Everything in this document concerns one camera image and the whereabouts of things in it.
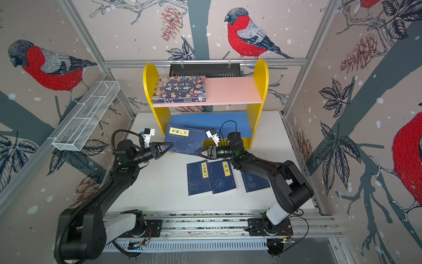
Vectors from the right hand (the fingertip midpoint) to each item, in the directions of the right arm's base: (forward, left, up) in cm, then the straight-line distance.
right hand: (196, 157), depth 75 cm
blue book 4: (-3, -29, -21) cm, 36 cm away
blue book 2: (-1, +1, -21) cm, 21 cm away
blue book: (+8, +6, +3) cm, 10 cm away
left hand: (+2, +11, +5) cm, 13 cm away
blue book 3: (-1, -12, -19) cm, 22 cm away
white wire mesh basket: (+3, +54, +13) cm, 55 cm away
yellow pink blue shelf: (+55, -12, -16) cm, 59 cm away
